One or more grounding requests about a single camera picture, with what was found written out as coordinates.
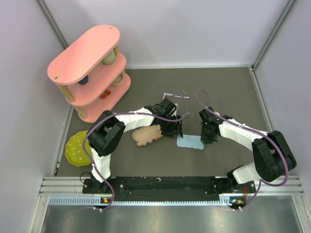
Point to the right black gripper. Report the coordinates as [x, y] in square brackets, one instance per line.
[205, 139]

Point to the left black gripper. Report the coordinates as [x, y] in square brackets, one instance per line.
[175, 128]

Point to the light blue cleaning cloth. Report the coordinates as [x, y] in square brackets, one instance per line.
[190, 141]

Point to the plaid glasses case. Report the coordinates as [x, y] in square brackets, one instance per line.
[147, 135]

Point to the white sunglasses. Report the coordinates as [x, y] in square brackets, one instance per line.
[166, 95]

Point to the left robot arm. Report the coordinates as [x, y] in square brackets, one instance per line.
[105, 134]

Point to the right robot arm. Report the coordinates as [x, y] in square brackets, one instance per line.
[272, 155]

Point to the small bowl on shelf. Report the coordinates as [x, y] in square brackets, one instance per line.
[117, 81]

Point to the orange object on shelf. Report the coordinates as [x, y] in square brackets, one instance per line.
[105, 94]

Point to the beige ball on shelf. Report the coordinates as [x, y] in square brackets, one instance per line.
[109, 59]

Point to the pink tiered wooden shelf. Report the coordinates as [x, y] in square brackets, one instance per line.
[83, 57]

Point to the dark blue object on shelf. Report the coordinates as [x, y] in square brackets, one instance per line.
[83, 81]

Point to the yellow-green dotted plate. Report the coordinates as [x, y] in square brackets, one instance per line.
[74, 152]

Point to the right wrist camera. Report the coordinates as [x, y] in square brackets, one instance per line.
[207, 116]

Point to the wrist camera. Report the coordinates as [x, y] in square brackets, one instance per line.
[207, 116]
[167, 107]

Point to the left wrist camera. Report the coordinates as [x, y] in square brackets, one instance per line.
[167, 107]

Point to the aluminium frame rail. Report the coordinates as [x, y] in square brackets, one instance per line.
[169, 205]

